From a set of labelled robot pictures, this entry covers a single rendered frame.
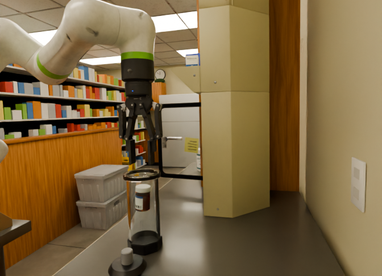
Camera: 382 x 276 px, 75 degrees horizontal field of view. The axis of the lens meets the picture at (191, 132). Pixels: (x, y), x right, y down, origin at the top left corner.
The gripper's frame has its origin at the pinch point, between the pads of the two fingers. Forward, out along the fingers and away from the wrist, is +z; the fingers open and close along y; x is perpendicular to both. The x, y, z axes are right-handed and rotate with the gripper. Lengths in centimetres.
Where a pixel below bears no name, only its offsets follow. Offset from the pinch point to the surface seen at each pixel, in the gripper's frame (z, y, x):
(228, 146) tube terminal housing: 1.5, -22.4, -25.3
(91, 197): 84, 154, -180
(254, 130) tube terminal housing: -3.7, -31.7, -33.4
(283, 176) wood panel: 21, -46, -62
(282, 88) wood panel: -22, -45, -62
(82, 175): 58, 163, -177
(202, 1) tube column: -51, -14, -26
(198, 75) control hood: -25.1, -11.7, -25.3
